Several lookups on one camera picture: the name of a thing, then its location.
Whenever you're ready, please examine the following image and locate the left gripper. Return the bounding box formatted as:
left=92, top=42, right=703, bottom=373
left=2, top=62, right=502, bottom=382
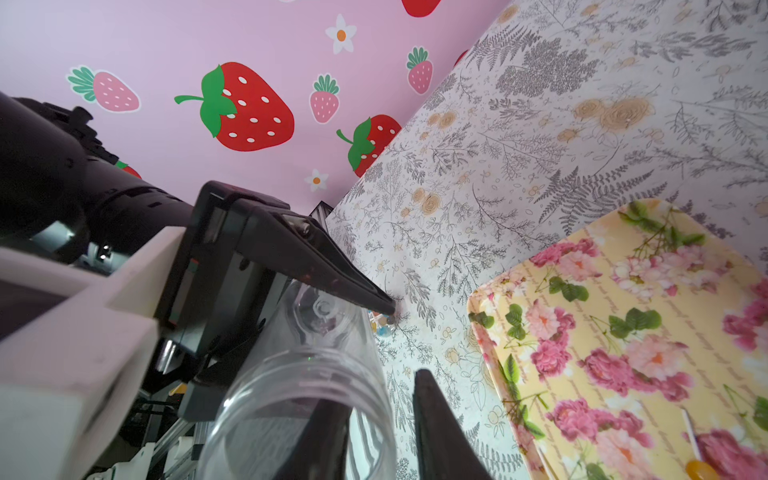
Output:
left=156, top=181, right=396, bottom=420

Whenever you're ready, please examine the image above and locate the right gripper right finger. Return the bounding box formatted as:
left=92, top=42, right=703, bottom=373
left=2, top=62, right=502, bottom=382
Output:
left=412, top=369, right=491, bottom=480

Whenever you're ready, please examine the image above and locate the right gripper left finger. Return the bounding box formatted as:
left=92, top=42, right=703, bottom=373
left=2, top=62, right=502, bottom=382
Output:
left=274, top=399, right=352, bottom=480

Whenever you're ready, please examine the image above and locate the clear candy jar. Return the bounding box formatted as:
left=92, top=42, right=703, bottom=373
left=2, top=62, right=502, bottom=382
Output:
left=197, top=281, right=397, bottom=479

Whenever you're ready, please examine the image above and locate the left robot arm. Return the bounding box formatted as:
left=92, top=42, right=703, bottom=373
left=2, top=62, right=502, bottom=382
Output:
left=1, top=96, right=396, bottom=422

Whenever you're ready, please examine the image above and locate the floral yellow tray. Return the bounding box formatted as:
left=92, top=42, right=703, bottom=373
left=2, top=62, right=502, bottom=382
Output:
left=467, top=200, right=767, bottom=479

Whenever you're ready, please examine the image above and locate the yellow lollipop candy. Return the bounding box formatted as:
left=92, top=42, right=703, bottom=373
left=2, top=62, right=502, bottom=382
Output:
left=681, top=408, right=720, bottom=480

